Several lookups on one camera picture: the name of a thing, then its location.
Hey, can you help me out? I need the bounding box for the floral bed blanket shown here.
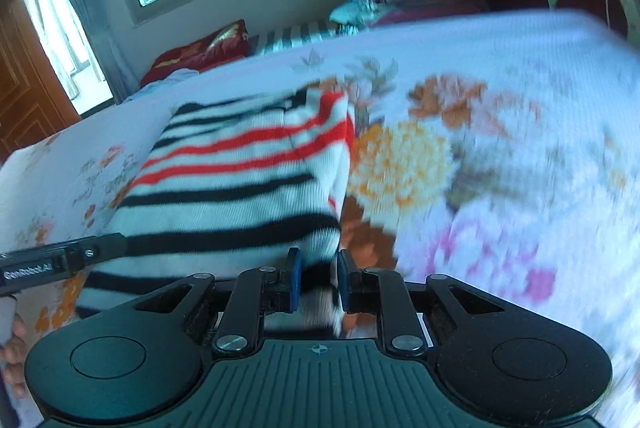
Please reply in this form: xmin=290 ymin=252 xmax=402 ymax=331
xmin=0 ymin=10 xmax=640 ymax=428

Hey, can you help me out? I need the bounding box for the striped knit sweater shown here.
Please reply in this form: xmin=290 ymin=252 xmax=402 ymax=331
xmin=75 ymin=87 xmax=357 ymax=340

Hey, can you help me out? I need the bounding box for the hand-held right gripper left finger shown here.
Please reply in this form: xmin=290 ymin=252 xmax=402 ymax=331
xmin=134 ymin=247 xmax=305 ymax=355

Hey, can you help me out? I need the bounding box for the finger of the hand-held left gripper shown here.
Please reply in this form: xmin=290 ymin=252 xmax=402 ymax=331
xmin=65 ymin=232 xmax=128 ymax=268

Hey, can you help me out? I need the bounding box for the red pillow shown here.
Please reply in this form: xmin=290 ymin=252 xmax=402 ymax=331
xmin=139 ymin=19 xmax=251 ymax=88

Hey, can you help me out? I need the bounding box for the striped grey white cushion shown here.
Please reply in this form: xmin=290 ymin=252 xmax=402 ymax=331
xmin=249 ymin=19 xmax=342 ymax=56

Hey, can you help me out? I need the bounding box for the brown wooden door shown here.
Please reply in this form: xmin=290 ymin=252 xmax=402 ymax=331
xmin=0 ymin=0 xmax=82 ymax=151

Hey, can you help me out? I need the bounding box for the person's left hand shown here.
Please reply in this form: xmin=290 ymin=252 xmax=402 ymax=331
xmin=0 ymin=312 xmax=27 ymax=401

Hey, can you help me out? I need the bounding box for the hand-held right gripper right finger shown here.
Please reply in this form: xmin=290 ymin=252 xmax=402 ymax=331
xmin=337 ymin=249 xmax=505 ymax=353

